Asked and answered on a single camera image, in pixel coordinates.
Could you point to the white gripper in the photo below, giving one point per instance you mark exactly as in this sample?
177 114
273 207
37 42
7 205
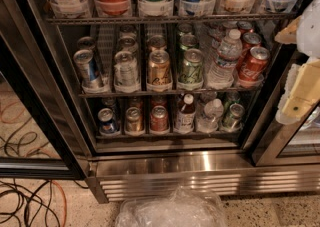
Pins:
310 32

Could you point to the clear water bottle middle shelf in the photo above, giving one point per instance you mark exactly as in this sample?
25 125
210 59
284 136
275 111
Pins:
225 59

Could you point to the clear water bottle shelf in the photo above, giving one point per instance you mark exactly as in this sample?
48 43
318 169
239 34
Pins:
225 59
208 115

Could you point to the green can bottom shelf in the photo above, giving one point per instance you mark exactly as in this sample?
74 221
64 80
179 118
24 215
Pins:
232 119

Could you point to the clear water bottle bottom shelf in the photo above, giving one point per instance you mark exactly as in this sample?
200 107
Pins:
208 115

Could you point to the red can bottom shelf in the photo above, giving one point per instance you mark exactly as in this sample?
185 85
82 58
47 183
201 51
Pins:
159 122

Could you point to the glass fridge door left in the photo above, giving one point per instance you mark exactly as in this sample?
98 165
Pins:
30 144

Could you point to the red Coca-Cola can front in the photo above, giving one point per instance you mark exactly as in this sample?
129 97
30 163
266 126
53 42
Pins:
253 65

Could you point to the red coca-cola can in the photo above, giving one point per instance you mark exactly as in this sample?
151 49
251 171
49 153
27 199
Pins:
253 65
249 40

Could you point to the red Coca-Cola can behind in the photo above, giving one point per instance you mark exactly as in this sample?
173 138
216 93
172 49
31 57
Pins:
249 40

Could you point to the green soda can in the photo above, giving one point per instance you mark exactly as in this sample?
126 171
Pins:
190 72

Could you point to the gold ginger ale can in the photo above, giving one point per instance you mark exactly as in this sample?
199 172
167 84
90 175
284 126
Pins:
159 71

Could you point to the white silver soda can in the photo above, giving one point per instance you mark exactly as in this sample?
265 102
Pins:
126 75

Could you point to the clear plastic bag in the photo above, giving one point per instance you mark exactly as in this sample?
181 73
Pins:
182 208

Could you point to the blue Pepsi can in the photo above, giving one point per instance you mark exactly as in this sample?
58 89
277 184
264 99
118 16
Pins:
107 122

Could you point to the blue silver soda can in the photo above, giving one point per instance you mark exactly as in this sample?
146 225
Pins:
92 79

